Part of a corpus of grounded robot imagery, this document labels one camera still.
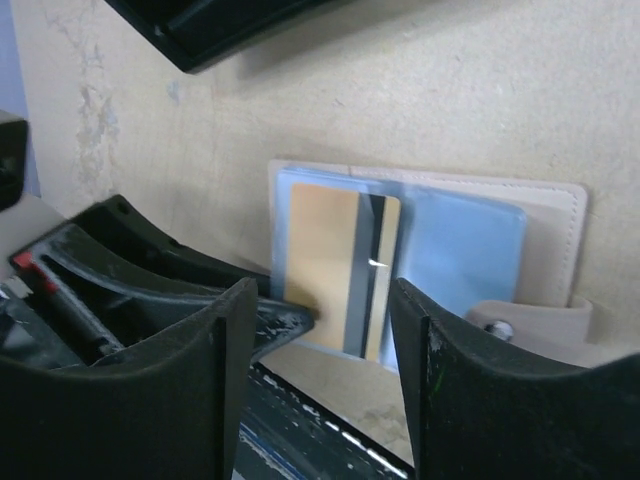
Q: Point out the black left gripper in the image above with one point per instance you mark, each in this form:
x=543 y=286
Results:
x=13 y=150

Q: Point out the gold card with black stripe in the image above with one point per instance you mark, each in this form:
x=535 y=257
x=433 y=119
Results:
x=340 y=254

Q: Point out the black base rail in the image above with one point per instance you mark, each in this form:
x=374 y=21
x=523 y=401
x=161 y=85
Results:
x=285 y=434

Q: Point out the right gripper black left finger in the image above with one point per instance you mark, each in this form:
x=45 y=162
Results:
x=168 y=407

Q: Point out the beige card holder wallet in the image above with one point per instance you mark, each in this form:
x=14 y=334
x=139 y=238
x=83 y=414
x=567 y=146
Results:
x=500 y=253

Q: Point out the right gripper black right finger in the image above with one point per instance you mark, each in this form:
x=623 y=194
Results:
x=478 y=407

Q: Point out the black left bin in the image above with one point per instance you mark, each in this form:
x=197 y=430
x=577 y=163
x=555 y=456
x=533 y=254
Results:
x=195 y=35

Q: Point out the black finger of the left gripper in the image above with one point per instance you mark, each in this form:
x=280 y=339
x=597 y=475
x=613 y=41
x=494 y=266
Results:
x=111 y=258

